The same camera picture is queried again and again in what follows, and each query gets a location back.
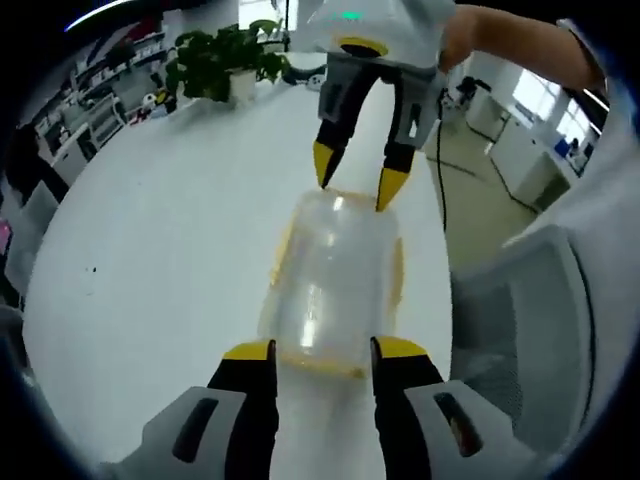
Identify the clear plastic food container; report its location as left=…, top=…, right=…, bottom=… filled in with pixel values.
left=257, top=188, right=405, bottom=379

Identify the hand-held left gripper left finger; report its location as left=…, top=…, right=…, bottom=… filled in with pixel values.
left=99, top=338, right=279, bottom=480

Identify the potted green plant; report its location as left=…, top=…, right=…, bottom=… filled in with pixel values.
left=165, top=18, right=300, bottom=104

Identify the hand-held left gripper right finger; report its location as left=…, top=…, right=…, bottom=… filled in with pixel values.
left=369, top=336, right=551, bottom=480

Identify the black cable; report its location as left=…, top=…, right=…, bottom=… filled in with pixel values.
left=433, top=89, right=539, bottom=232

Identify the black and yellow toy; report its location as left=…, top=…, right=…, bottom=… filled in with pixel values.
left=142, top=89, right=177, bottom=115

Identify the white storage shelf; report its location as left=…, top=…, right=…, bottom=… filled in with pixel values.
left=29, top=94, right=129, bottom=174

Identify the grey mesh office chair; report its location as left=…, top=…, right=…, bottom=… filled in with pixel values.
left=449, top=222, right=601, bottom=454

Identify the white office desk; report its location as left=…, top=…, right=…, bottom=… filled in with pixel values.
left=467, top=89, right=574, bottom=211

